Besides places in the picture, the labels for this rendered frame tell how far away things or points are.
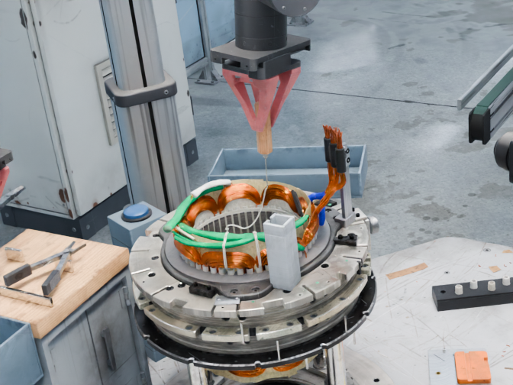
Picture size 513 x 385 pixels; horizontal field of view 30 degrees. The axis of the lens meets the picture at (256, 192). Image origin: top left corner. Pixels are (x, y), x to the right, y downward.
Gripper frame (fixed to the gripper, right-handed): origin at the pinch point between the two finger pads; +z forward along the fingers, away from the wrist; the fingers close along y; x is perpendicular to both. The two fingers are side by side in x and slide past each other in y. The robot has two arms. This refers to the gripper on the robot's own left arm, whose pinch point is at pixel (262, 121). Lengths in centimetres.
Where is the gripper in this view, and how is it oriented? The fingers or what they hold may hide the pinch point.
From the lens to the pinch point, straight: 109.5
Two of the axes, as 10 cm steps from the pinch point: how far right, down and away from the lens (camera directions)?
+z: 0.2, 9.1, 4.1
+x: -7.6, -2.6, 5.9
